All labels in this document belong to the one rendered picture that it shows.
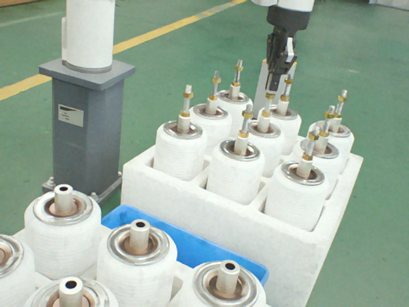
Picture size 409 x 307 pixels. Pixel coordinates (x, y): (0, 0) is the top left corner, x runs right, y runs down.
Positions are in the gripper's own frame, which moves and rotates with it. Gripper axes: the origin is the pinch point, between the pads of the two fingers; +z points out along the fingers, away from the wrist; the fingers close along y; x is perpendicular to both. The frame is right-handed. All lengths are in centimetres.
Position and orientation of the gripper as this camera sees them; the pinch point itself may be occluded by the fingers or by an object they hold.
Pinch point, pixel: (272, 82)
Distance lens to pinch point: 86.8
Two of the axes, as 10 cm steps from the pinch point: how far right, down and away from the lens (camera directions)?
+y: -1.1, -4.8, 8.7
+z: -1.5, 8.7, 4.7
